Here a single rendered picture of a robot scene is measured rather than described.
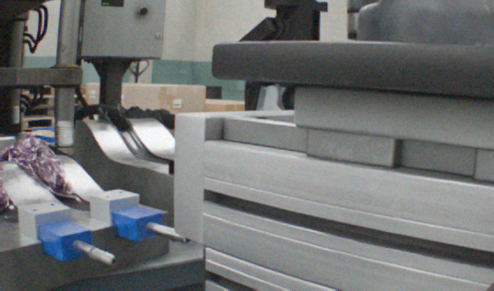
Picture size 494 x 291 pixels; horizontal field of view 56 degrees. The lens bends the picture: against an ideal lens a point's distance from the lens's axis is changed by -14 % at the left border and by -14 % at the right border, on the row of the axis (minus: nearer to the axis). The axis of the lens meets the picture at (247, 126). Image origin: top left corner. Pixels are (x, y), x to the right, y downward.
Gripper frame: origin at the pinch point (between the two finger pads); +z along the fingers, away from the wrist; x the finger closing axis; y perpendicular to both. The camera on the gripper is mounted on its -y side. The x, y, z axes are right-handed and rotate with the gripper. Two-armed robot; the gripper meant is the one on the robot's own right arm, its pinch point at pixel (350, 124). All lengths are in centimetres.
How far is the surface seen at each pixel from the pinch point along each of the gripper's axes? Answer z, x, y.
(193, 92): 11, 277, -261
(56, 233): 6, -80, 3
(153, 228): 7, -68, 5
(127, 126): 0.7, -38.9, -28.1
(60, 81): -6, -26, -69
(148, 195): 8, -54, -8
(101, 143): 3, -48, -25
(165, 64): -18, 610, -593
